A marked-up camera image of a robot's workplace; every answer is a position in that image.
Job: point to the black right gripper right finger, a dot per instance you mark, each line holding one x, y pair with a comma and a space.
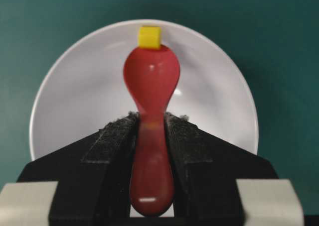
220, 184

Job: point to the yellow hexagonal prism block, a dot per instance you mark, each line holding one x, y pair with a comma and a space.
149, 37

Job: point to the red plastic spoon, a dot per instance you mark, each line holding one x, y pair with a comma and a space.
151, 77

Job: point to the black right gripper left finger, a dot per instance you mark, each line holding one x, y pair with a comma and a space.
83, 184

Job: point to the white round bowl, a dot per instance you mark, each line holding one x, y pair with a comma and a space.
84, 90

